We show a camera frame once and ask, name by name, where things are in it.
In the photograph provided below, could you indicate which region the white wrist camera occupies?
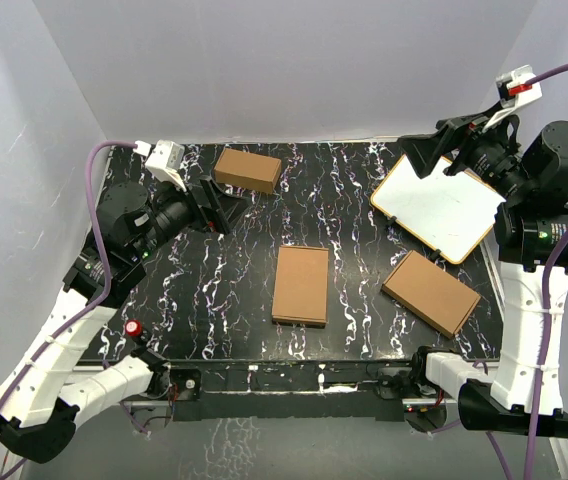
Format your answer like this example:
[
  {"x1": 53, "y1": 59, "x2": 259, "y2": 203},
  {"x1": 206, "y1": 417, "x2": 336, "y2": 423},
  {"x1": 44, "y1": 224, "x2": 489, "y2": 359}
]
[
  {"x1": 482, "y1": 65, "x2": 542, "y2": 133},
  {"x1": 134, "y1": 140, "x2": 186, "y2": 192}
]

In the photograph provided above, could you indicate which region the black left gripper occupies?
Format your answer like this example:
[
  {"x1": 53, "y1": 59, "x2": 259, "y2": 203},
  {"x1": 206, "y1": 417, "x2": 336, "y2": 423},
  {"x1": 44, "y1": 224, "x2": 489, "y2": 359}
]
[{"x1": 132, "y1": 169, "x2": 251, "y2": 261}]

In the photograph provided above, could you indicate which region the red emergency stop button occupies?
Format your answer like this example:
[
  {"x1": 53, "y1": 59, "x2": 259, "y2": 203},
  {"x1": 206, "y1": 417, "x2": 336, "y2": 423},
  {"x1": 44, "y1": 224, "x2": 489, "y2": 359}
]
[{"x1": 125, "y1": 320, "x2": 143, "y2": 337}]

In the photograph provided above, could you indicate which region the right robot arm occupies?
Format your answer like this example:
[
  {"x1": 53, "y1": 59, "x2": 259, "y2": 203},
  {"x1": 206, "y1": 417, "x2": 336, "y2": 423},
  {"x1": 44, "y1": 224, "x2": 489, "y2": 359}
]
[{"x1": 398, "y1": 114, "x2": 568, "y2": 439}]

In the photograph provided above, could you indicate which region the folded brown cardboard box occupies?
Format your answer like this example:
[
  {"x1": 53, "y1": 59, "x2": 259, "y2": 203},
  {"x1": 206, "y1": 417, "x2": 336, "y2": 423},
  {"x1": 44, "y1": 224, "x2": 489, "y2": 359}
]
[{"x1": 213, "y1": 148, "x2": 282, "y2": 194}]

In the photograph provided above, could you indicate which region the yellow-framed whiteboard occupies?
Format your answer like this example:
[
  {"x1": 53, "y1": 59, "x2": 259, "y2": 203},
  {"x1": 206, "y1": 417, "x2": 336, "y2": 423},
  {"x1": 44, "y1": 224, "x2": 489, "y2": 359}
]
[{"x1": 370, "y1": 155, "x2": 504, "y2": 265}]

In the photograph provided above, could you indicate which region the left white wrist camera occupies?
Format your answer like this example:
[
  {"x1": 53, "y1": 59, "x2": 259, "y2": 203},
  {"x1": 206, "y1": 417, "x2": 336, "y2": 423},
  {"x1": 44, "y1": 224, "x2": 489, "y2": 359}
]
[{"x1": 134, "y1": 140, "x2": 186, "y2": 192}]

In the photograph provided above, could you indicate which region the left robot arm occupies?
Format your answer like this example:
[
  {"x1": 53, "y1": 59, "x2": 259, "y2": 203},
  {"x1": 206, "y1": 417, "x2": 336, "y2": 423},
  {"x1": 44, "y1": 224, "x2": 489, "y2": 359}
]
[{"x1": 0, "y1": 176, "x2": 248, "y2": 464}]

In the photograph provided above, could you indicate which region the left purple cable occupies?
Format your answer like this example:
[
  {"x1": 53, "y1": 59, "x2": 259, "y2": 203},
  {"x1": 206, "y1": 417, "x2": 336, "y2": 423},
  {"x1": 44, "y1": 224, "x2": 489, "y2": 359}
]
[{"x1": 0, "y1": 140, "x2": 153, "y2": 480}]

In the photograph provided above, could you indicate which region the flat cardboard stack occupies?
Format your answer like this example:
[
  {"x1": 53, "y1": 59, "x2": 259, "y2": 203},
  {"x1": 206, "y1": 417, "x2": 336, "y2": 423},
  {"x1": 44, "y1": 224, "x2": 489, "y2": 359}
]
[{"x1": 381, "y1": 251, "x2": 480, "y2": 339}]

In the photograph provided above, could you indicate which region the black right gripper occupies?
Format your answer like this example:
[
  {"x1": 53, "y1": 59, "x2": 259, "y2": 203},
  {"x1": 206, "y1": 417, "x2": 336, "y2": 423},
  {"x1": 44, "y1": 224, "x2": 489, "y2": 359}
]
[{"x1": 398, "y1": 102, "x2": 534, "y2": 202}]

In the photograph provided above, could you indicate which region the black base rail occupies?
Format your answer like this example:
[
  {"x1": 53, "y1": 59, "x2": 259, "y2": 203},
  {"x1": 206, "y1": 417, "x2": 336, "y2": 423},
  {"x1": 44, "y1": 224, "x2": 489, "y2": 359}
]
[{"x1": 163, "y1": 357, "x2": 445, "y2": 424}]

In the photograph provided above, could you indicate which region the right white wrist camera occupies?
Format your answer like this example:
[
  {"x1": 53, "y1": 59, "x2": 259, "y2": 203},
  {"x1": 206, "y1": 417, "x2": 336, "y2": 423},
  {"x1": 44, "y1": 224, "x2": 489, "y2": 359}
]
[{"x1": 482, "y1": 65, "x2": 542, "y2": 133}]

